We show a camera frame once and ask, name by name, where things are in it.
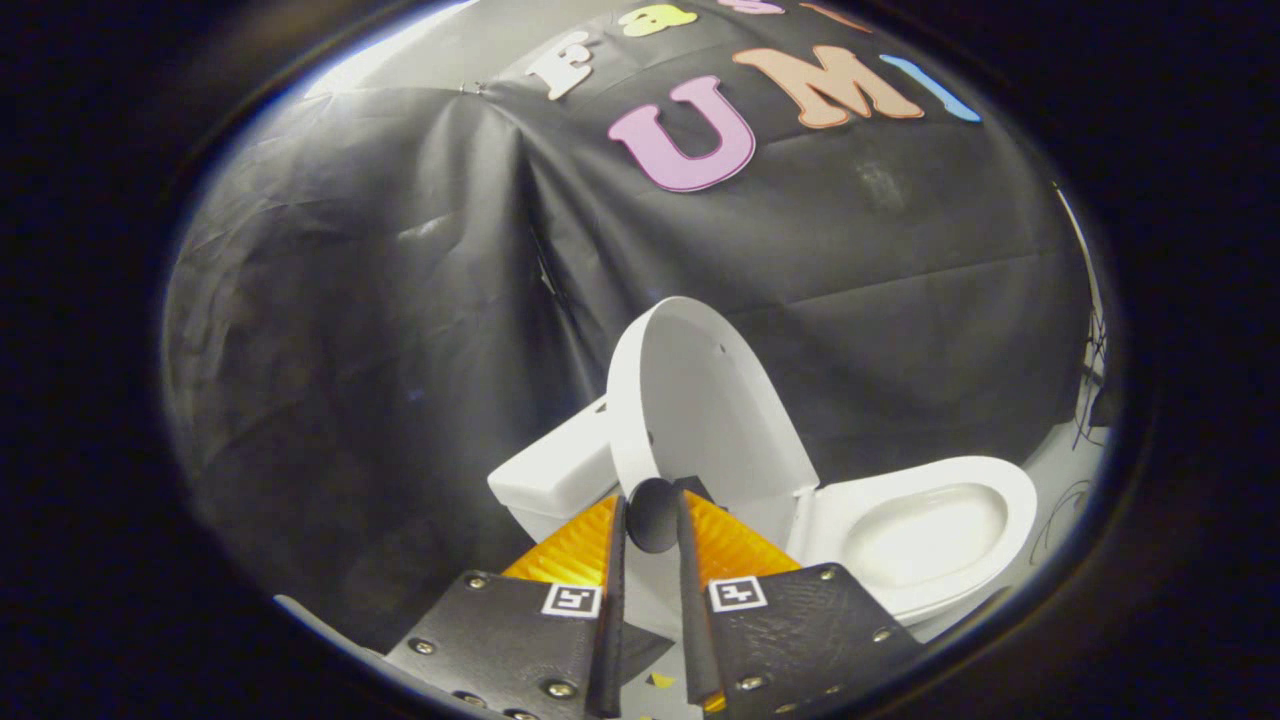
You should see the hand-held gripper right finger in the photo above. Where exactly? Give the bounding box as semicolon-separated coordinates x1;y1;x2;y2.
677;490;921;716

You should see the white toilet seat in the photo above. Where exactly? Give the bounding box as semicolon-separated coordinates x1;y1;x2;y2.
800;456;1039;616

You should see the white toilet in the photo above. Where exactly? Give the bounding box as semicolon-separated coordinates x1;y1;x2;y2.
487;395;1039;641

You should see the black tripod stand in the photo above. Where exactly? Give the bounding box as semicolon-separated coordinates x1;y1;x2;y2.
1072;310;1113;451

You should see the white toilet lid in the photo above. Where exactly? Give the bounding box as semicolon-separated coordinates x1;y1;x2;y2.
607;297;821;556

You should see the black backdrop cloth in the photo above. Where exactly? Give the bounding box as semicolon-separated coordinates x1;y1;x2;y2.
160;0;1101;651

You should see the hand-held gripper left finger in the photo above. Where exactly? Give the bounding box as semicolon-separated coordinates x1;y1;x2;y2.
385;493;629;720

